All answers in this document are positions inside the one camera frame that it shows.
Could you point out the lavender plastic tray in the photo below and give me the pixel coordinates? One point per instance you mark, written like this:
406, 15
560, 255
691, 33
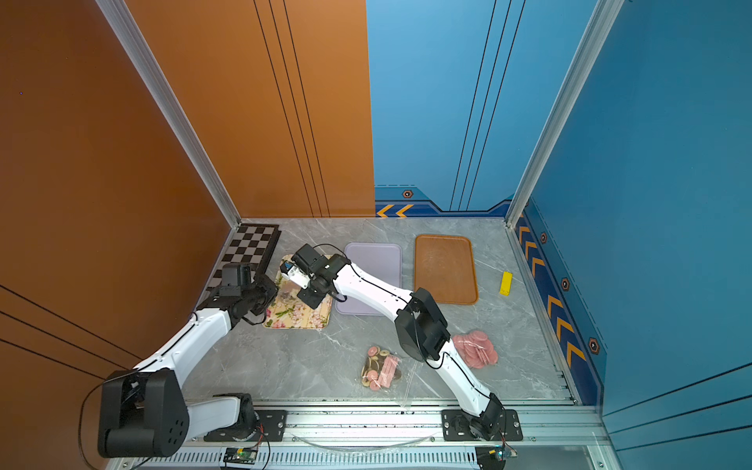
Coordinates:
383, 261

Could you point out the yellow rectangular block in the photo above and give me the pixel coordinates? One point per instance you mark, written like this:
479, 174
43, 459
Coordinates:
506, 283

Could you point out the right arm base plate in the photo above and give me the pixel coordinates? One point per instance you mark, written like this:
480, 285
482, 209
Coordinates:
459, 426

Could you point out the ziploc bag of beige cookies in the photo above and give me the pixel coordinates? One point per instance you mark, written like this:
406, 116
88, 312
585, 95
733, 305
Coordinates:
287, 293

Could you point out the left green circuit board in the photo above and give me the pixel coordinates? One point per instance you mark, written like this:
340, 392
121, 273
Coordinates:
240, 456

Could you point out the black white chessboard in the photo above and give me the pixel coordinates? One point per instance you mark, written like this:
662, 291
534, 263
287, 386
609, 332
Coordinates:
250, 243

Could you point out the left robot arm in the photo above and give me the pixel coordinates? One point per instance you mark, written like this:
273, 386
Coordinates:
143, 412

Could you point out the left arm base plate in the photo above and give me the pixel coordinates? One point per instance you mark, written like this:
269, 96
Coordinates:
265, 425

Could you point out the green circuit board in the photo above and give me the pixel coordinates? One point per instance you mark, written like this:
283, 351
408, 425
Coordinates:
494, 457
240, 456

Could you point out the ziploc bag of pink cookies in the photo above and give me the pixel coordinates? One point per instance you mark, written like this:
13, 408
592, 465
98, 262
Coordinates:
476, 349

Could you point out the ziploc bag of mixed cookies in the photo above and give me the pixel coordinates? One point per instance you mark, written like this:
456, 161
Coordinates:
388, 375

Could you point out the brown plastic tray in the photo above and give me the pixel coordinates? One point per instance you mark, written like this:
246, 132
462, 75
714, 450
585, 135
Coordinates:
444, 266

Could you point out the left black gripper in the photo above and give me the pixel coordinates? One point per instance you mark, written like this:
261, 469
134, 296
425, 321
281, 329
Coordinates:
263, 281

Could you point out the right green circuit board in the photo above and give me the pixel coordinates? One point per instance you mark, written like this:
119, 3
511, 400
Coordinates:
494, 457

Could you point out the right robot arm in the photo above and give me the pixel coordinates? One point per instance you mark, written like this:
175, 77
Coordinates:
421, 327

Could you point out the floral pattern tray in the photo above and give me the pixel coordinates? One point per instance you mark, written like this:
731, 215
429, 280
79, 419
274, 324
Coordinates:
298, 316

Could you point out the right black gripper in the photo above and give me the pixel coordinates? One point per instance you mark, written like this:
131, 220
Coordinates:
307, 299

